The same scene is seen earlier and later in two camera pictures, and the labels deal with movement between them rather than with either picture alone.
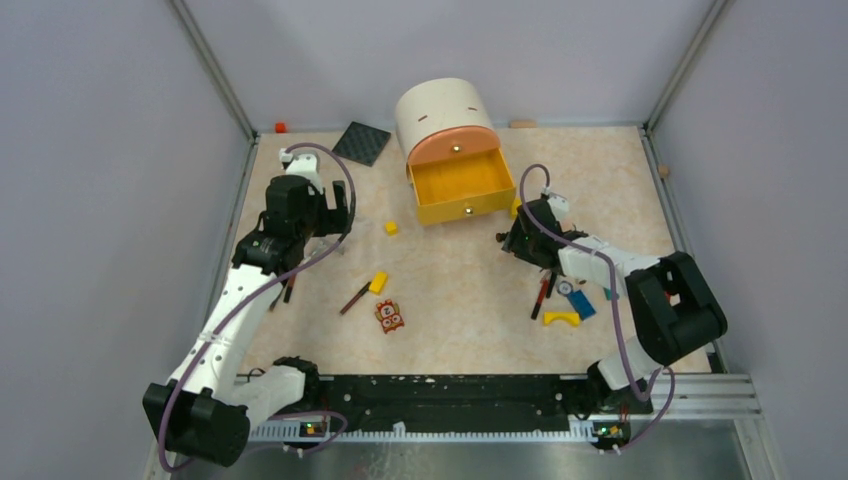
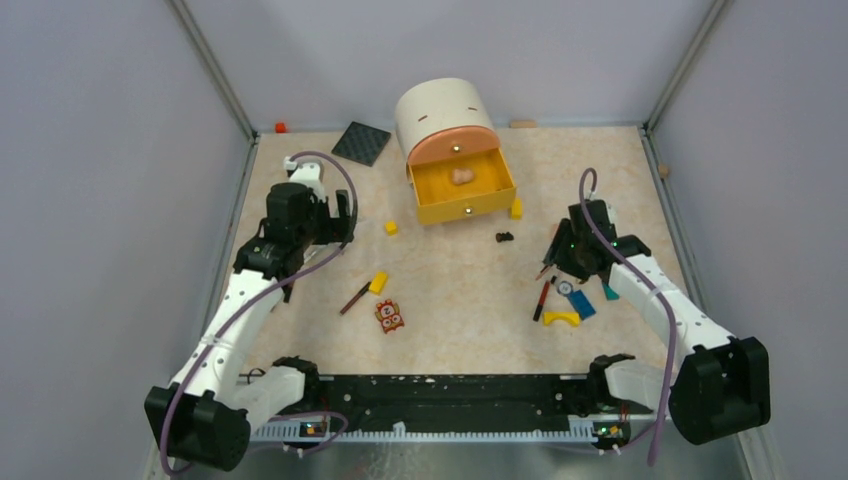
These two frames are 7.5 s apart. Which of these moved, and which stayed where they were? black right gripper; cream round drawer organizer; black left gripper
Moved: black right gripper
Stayed: cream round drawer organizer; black left gripper
